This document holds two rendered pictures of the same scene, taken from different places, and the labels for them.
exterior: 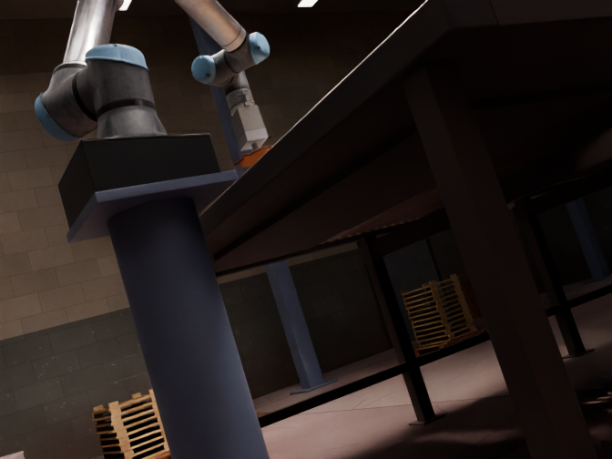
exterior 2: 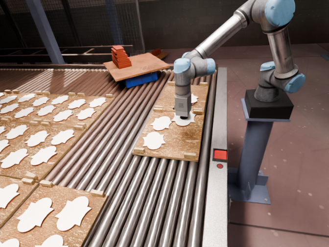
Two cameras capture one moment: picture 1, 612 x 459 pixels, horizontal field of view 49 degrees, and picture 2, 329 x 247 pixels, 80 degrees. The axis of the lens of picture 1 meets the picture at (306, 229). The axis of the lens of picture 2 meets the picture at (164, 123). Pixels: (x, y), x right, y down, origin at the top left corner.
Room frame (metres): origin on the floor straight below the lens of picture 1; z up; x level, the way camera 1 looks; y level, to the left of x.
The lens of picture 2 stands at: (2.57, 0.62, 1.66)
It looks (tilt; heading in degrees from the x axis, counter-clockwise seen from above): 36 degrees down; 227
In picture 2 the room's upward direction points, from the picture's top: 6 degrees counter-clockwise
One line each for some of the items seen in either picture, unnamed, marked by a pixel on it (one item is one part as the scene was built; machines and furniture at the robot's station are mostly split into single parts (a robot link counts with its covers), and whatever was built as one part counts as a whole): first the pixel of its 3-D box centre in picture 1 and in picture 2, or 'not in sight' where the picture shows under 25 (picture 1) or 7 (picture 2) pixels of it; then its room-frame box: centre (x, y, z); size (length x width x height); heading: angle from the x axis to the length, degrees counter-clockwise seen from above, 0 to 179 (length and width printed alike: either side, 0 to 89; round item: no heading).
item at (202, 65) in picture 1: (216, 68); (200, 67); (1.82, 0.10, 1.31); 0.11 x 0.11 x 0.08; 61
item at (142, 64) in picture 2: not in sight; (134, 64); (1.48, -0.88, 1.03); 0.50 x 0.50 x 0.02; 69
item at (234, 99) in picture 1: (240, 100); (182, 87); (1.91, 0.07, 1.23); 0.08 x 0.08 x 0.05
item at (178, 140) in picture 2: not in sight; (172, 132); (1.93, -0.01, 0.93); 0.41 x 0.35 x 0.02; 30
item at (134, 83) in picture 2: not in sight; (136, 73); (1.52, -0.83, 0.97); 0.31 x 0.31 x 0.10; 69
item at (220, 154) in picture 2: not in sight; (220, 155); (1.92, 0.30, 0.92); 0.06 x 0.06 x 0.01; 29
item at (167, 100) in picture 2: not in sight; (182, 97); (1.57, -0.22, 0.93); 0.41 x 0.35 x 0.02; 28
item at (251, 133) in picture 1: (251, 125); (181, 101); (1.92, 0.06, 1.15); 0.10 x 0.09 x 0.16; 113
